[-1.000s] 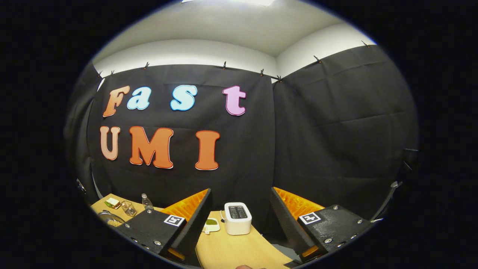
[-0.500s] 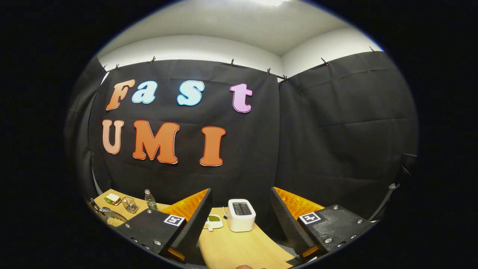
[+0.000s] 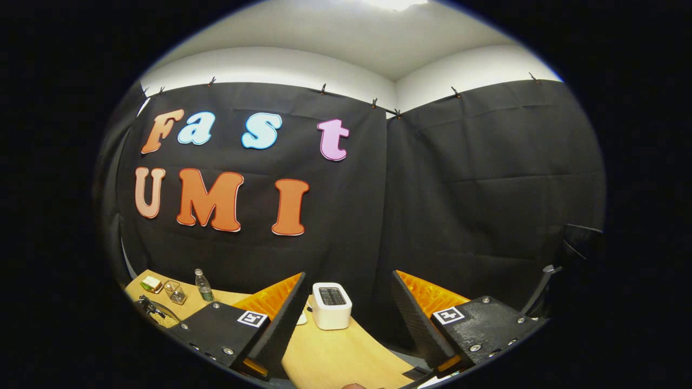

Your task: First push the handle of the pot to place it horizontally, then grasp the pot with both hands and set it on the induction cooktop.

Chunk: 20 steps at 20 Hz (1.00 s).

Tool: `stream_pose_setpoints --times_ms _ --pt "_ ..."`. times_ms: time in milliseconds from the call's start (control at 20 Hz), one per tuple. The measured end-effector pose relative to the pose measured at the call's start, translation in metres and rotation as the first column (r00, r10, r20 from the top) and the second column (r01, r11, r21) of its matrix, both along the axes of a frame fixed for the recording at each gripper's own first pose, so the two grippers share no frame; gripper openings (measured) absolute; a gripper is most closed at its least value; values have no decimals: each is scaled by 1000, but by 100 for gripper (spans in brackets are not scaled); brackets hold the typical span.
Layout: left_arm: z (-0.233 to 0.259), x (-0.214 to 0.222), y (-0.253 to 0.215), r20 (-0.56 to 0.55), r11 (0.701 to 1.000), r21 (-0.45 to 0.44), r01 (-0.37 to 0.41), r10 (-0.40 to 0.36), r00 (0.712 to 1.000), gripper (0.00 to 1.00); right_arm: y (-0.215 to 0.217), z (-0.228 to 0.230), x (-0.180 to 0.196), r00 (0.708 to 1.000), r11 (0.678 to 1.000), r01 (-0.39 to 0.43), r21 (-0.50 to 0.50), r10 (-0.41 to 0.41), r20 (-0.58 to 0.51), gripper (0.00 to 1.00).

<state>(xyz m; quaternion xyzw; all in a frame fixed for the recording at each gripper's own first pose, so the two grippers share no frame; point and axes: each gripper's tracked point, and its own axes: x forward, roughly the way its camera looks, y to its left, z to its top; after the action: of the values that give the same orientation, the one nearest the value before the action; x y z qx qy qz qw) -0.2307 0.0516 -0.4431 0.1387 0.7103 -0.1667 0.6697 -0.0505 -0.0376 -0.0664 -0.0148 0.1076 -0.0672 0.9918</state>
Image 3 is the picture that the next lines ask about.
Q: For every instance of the clear plastic water bottle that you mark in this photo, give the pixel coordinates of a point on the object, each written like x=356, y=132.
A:
x=204, y=289

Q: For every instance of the ceiling light panel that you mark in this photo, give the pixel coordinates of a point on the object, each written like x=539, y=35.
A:
x=394, y=3

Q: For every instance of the black backdrop cloth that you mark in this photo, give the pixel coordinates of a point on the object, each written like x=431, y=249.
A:
x=378, y=205

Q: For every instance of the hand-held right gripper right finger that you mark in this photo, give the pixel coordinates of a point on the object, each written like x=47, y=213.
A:
x=481, y=327

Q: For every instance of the row of black cloth clips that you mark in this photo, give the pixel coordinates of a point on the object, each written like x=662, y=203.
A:
x=323, y=88

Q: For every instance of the sandwich with lettuce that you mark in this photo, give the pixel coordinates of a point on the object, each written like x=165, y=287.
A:
x=151, y=284

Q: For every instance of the white divided bean dish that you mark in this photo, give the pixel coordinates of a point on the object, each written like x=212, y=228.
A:
x=301, y=319

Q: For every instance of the white toaster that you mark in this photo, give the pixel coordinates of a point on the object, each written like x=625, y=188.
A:
x=331, y=310

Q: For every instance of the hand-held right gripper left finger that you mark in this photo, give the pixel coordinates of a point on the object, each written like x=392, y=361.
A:
x=224, y=329

